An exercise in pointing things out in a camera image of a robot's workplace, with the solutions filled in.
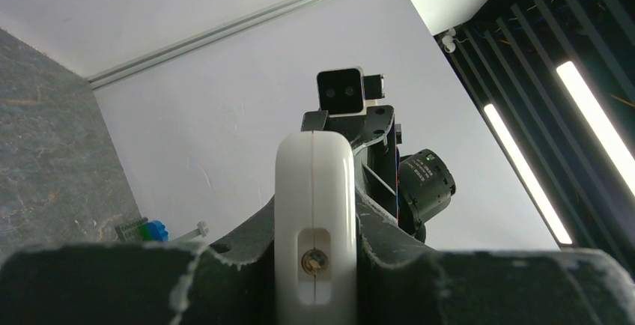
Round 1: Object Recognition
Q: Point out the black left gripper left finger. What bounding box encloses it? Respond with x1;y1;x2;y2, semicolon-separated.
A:
1;204;275;324

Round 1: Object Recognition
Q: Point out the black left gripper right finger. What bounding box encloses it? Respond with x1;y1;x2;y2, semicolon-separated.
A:
356;192;634;324

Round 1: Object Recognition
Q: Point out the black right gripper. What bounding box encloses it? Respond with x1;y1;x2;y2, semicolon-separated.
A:
301;105;399;225

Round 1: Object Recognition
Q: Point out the red and white remote control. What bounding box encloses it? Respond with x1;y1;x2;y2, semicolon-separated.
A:
274;131;357;324

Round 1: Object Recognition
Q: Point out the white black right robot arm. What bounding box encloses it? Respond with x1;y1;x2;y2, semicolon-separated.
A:
301;106;456;242

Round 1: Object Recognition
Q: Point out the grey lego baseplate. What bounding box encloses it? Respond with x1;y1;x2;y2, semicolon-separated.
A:
115;217;148;243

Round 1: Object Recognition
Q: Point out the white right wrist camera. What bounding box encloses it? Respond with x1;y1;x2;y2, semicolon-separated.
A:
316;67;385;117

